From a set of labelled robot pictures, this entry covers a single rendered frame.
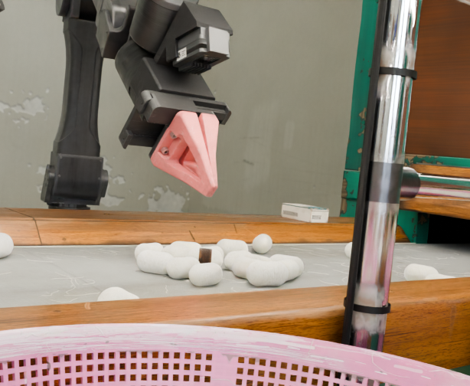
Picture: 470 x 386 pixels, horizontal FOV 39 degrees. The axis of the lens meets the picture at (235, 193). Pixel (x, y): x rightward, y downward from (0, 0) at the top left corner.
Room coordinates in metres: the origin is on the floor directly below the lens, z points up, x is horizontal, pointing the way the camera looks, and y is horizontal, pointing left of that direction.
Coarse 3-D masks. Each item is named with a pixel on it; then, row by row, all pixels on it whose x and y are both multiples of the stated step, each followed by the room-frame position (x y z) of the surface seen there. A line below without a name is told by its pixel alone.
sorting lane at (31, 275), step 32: (32, 256) 0.59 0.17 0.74; (64, 256) 0.60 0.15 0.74; (96, 256) 0.62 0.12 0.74; (128, 256) 0.64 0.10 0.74; (320, 256) 0.77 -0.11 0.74; (416, 256) 0.86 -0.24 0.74; (448, 256) 0.89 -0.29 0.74; (0, 288) 0.45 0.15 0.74; (32, 288) 0.46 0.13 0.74; (64, 288) 0.47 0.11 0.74; (96, 288) 0.48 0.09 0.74; (128, 288) 0.49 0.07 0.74; (160, 288) 0.51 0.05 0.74; (192, 288) 0.52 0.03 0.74; (224, 288) 0.53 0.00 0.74; (256, 288) 0.54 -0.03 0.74; (288, 288) 0.56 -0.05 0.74
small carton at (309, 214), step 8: (288, 208) 0.94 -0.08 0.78; (296, 208) 0.93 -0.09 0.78; (304, 208) 0.92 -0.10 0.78; (312, 208) 0.91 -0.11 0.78; (320, 208) 0.92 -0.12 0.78; (288, 216) 0.94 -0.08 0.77; (296, 216) 0.93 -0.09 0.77; (304, 216) 0.92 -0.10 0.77; (312, 216) 0.91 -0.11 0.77; (320, 216) 0.92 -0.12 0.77
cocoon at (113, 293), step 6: (108, 288) 0.40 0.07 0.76; (114, 288) 0.39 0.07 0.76; (120, 288) 0.40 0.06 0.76; (102, 294) 0.39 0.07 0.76; (108, 294) 0.39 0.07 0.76; (114, 294) 0.39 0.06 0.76; (120, 294) 0.38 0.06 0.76; (126, 294) 0.38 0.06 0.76; (132, 294) 0.38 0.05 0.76; (102, 300) 0.39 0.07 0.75; (108, 300) 0.38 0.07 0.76
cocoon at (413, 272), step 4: (412, 264) 0.64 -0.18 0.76; (416, 264) 0.64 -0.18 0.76; (408, 268) 0.64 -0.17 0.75; (412, 268) 0.64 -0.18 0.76; (416, 268) 0.63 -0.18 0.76; (420, 268) 0.63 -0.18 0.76; (424, 268) 0.63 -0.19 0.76; (428, 268) 0.63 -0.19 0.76; (432, 268) 0.63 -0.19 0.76; (404, 272) 0.64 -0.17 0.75; (408, 272) 0.64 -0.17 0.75; (412, 272) 0.63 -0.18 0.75; (416, 272) 0.63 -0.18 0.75; (420, 272) 0.63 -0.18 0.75; (424, 272) 0.63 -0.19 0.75; (428, 272) 0.63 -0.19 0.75; (432, 272) 0.63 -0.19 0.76; (436, 272) 0.63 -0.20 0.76; (408, 276) 0.64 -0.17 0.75; (412, 276) 0.63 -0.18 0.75; (416, 276) 0.63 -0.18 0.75; (420, 276) 0.63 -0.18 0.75; (424, 276) 0.63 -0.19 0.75; (408, 280) 0.64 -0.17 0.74
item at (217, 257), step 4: (196, 248) 0.60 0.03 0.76; (188, 252) 0.60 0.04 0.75; (192, 252) 0.60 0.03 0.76; (196, 252) 0.60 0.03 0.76; (212, 252) 0.60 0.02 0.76; (216, 252) 0.60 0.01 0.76; (188, 256) 0.60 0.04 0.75; (192, 256) 0.60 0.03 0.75; (196, 256) 0.60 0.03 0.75; (212, 256) 0.60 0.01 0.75; (216, 256) 0.60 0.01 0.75; (220, 256) 0.60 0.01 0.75; (212, 260) 0.60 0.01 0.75; (216, 260) 0.60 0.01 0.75; (220, 260) 0.60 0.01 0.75; (220, 264) 0.60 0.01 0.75
